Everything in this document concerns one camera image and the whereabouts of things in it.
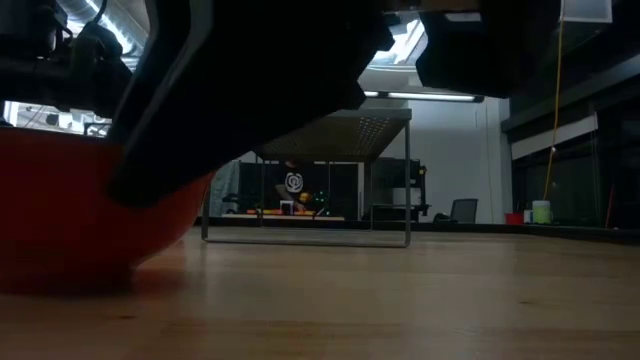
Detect black aluminium table frame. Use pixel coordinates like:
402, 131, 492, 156
193, 214, 640, 247

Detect floral print red bowl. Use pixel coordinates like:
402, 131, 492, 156
0, 127, 216, 296

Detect green white container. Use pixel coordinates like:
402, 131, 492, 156
531, 199, 553, 225

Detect yellow extension cable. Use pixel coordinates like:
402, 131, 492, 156
542, 19, 566, 201

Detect grey cloth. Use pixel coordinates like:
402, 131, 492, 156
209, 160, 241, 217

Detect light wood table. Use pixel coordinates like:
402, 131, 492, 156
222, 213, 346, 222

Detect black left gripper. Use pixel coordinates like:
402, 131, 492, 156
0, 0, 134, 120

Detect black office chair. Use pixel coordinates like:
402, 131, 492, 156
432, 198, 479, 225

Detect person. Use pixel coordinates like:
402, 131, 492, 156
272, 158, 321, 215

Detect black workbench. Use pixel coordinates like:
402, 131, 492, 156
372, 157, 431, 222

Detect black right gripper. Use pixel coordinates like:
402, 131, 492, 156
106, 0, 397, 209

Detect grey perforated metal shelf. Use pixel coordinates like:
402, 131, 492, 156
200, 107, 414, 250

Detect long fluorescent light fixture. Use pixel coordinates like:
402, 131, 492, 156
363, 89, 485, 104

